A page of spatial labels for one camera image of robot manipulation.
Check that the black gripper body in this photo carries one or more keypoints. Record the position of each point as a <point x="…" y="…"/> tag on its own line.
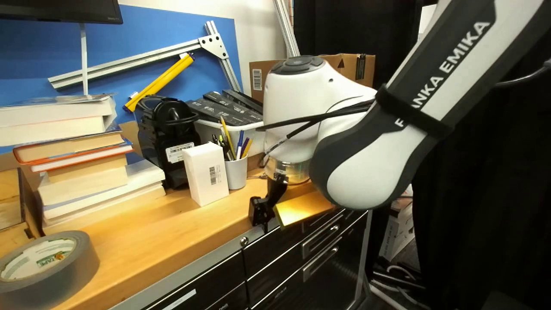
<point x="278" y="189"/>

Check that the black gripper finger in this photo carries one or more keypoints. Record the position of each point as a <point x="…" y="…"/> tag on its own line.
<point x="268" y="211"/>
<point x="256" y="211"/>

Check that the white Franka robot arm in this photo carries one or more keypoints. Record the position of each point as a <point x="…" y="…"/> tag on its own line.
<point x="355" y="166"/>

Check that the grey metal drawer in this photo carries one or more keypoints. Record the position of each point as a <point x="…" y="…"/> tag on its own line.
<point x="287" y="244"/>

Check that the black drawer cabinet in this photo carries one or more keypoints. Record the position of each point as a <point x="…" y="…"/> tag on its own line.
<point x="218" y="282"/>

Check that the white pen cup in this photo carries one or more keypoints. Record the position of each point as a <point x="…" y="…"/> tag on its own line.
<point x="237" y="175"/>

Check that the white cup with pens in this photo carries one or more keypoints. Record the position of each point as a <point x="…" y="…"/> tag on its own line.
<point x="256" y="135"/>

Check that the blue pen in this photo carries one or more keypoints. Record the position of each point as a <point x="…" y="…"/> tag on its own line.
<point x="240" y="144"/>

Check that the white cardboard box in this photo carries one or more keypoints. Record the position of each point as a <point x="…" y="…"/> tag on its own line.
<point x="200" y="183"/>

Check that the yellow pencil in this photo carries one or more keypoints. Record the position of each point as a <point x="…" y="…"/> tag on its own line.
<point x="228" y="137"/>

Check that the black flat case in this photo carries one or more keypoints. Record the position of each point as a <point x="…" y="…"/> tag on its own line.
<point x="245" y="99"/>
<point x="230" y="104"/>
<point x="209" y="111"/>

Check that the grey metal leg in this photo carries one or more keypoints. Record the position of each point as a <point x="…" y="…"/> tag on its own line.
<point x="362" y="259"/>

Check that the stack of books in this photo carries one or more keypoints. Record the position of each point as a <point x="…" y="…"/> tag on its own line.
<point x="145" y="178"/>

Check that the short aluminium extrusion bar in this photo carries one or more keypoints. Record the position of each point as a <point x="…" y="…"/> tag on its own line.
<point x="228" y="61"/>

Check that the brown cardboard box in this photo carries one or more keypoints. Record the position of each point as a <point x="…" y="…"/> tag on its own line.
<point x="345" y="66"/>

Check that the yellow spirit level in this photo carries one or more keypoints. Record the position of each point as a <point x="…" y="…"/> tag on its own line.
<point x="161" y="80"/>

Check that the leaning aluminium profile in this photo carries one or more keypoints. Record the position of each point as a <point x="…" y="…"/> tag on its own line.
<point x="287" y="28"/>

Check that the tan paperback book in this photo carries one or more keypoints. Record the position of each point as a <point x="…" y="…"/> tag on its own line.
<point x="87" y="173"/>

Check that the black curtain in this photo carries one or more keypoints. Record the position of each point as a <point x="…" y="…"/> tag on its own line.
<point x="345" y="27"/>

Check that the cream paperback book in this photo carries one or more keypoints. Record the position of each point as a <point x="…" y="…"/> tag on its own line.
<point x="80" y="190"/>

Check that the red cover book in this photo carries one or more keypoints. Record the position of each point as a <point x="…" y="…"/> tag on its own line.
<point x="87" y="159"/>

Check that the brown cover book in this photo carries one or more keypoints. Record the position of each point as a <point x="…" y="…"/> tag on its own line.
<point x="70" y="147"/>

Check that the long aluminium extrusion bar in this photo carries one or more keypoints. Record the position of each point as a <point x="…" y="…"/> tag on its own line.
<point x="126" y="61"/>

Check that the grey cover thick book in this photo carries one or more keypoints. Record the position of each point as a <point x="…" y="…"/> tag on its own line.
<point x="58" y="111"/>

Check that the cream thick book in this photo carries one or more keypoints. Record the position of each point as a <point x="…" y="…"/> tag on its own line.
<point x="45" y="135"/>

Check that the grey monitor stand pole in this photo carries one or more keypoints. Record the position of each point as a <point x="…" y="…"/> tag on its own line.
<point x="83" y="58"/>

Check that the brown wooden box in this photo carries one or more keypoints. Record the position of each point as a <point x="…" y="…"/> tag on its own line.
<point x="9" y="196"/>

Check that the blue pin board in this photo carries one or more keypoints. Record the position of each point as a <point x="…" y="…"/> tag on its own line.
<point x="35" y="53"/>

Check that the black monitor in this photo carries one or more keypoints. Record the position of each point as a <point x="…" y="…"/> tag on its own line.
<point x="58" y="11"/>

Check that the grey duct tape roll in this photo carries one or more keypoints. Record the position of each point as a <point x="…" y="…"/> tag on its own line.
<point x="80" y="270"/>

